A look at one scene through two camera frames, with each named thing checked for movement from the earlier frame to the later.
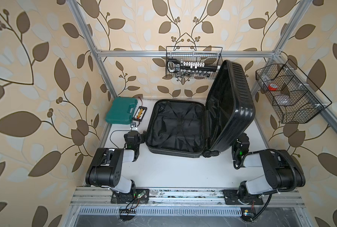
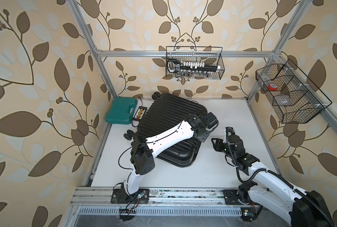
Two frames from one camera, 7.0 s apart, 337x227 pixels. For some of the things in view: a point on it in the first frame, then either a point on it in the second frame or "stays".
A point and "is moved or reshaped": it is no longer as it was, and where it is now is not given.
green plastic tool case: (121, 110) stays
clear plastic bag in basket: (283, 100) stays
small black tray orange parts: (140, 114) stays
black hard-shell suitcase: (192, 129) is moved or reshaped
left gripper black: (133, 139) → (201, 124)
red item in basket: (272, 87) stays
